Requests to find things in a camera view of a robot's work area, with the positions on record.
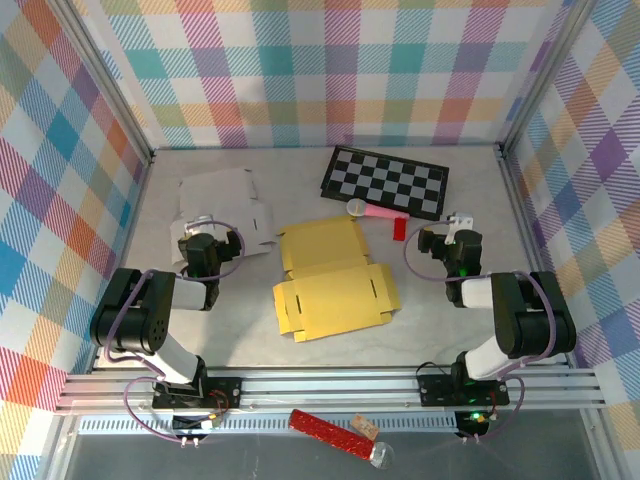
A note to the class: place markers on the white paper box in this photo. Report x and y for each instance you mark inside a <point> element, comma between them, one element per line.
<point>220,200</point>

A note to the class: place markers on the yellow paper box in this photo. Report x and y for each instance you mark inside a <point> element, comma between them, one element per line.
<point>330,295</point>

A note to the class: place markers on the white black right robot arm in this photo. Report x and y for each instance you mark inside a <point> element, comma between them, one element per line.
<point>487,357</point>

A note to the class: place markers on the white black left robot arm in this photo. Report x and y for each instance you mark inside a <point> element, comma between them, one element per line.
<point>180,365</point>

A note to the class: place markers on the black controller box green light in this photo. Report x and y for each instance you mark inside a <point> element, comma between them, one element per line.
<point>472,421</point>

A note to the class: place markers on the red block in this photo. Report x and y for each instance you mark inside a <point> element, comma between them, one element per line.
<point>400,230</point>

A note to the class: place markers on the pink toy microphone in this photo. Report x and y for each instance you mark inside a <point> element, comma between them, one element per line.
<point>385,213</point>

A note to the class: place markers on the black grey chessboard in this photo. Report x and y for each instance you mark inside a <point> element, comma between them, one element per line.
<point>385,180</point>

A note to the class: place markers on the small connector board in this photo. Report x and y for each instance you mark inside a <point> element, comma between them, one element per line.
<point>200,424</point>

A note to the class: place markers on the red glitter microphone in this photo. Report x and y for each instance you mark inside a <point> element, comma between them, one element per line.
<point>325,430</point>

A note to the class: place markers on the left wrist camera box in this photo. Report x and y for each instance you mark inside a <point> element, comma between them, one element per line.
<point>200,225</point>

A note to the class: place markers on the aluminium side rail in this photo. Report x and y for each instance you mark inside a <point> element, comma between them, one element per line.
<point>532,250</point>

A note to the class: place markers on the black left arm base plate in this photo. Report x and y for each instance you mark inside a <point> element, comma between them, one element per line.
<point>227,390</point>

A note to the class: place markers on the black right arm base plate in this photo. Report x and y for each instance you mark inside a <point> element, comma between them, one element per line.
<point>435,392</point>

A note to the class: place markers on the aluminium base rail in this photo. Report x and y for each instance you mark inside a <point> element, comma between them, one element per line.
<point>325,392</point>

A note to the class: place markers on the aluminium frame post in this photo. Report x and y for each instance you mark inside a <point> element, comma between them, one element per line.
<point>543,75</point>
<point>105,75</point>

